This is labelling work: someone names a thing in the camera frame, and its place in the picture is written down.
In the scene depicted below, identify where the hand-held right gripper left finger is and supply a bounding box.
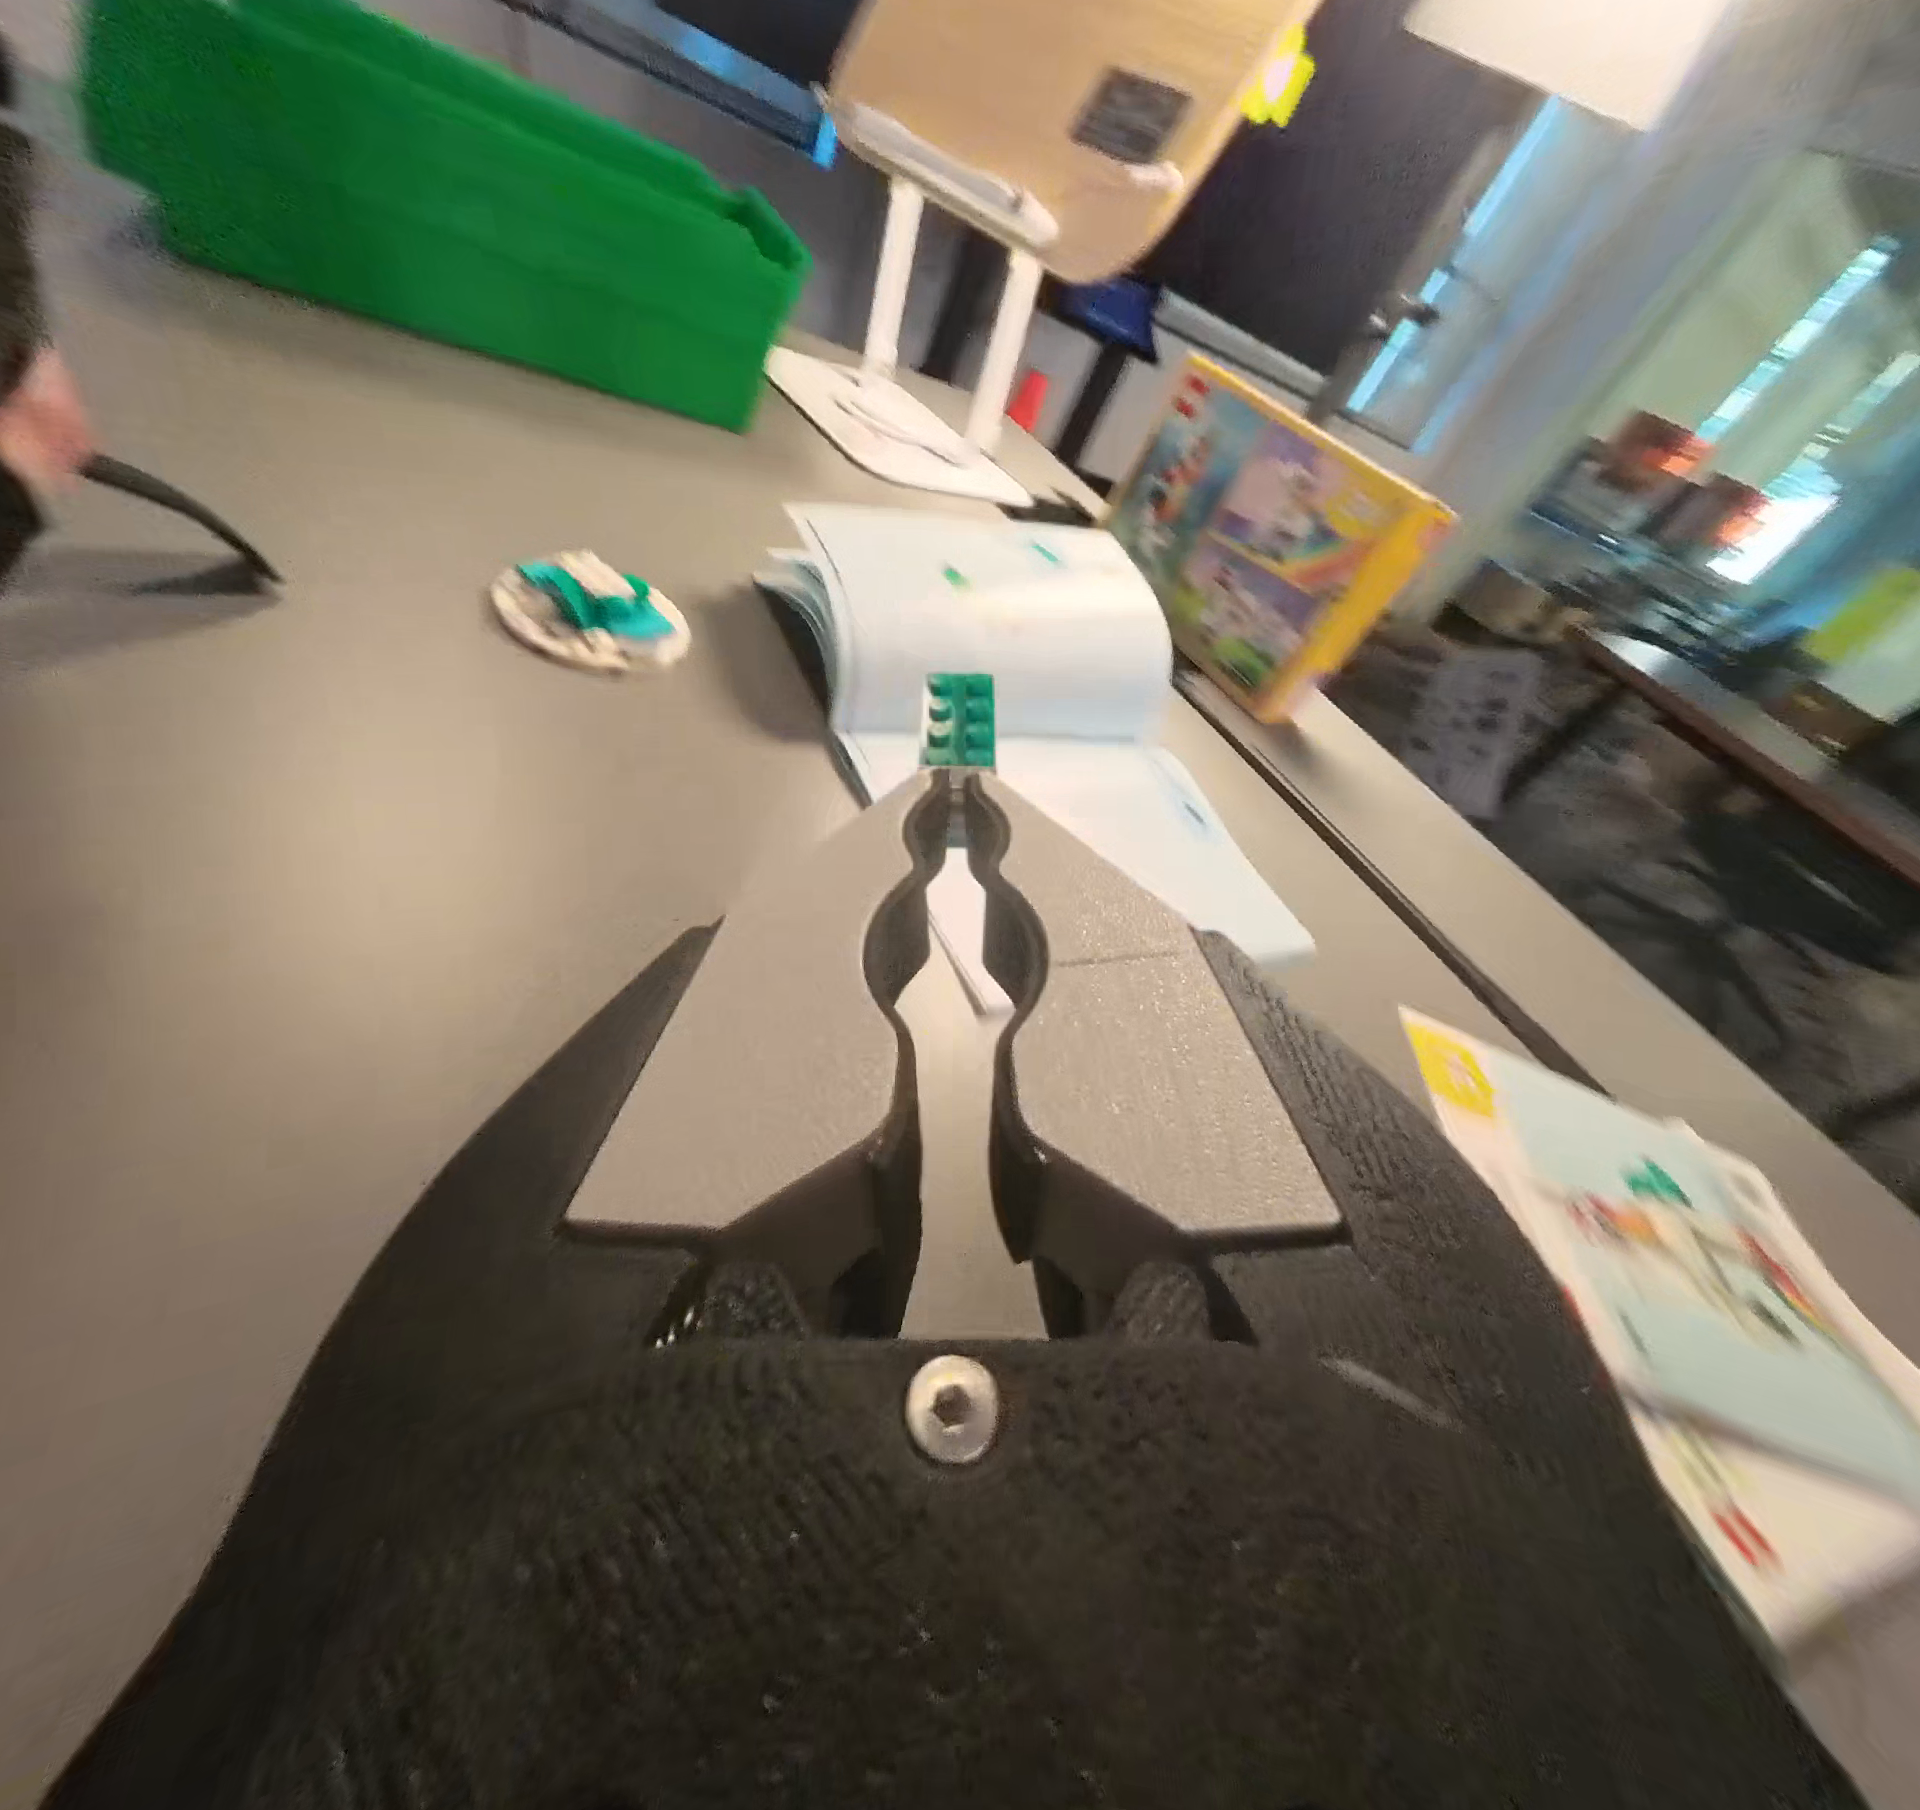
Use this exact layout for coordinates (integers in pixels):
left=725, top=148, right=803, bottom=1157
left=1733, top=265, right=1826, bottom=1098
left=563, top=771, right=937, bottom=1249

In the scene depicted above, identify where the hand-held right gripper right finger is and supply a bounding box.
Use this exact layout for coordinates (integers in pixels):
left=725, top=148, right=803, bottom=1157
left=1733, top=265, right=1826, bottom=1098
left=963, top=778, right=1341, bottom=1249

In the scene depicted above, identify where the green plastic bin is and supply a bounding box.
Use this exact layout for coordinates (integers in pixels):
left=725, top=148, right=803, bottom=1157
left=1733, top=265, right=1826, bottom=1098
left=76, top=0, right=814, bottom=436

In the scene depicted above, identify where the green lego plate assembly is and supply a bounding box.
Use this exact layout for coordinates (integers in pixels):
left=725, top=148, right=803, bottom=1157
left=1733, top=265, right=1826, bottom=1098
left=916, top=669, right=1005, bottom=778

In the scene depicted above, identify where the round white teal lego build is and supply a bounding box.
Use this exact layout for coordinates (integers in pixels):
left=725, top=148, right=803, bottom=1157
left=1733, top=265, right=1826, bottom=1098
left=489, top=546, right=692, bottom=679

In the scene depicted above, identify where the yellow lego set box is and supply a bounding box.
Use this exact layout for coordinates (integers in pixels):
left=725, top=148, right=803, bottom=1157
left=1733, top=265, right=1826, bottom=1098
left=1107, top=352, right=1458, bottom=725

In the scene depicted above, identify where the person's left hand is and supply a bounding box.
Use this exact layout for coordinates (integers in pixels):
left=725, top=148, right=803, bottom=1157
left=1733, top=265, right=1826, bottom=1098
left=0, top=352, right=97, bottom=494

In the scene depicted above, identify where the closed bird-cover instruction booklet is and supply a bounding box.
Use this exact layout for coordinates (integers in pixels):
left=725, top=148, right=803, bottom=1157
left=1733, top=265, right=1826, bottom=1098
left=1402, top=1007, right=1920, bottom=1489

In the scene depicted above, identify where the open instruction booklet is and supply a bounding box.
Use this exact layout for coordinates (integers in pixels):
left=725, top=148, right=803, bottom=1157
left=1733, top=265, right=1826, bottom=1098
left=755, top=502, right=1320, bottom=969

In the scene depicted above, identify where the white stand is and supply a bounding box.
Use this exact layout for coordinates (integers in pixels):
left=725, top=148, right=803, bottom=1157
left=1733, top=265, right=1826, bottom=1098
left=763, top=101, right=1059, bottom=507

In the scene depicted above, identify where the small closed instruction booklet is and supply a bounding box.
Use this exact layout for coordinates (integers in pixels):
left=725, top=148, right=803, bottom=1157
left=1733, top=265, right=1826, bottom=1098
left=1612, top=1391, right=1920, bottom=1665

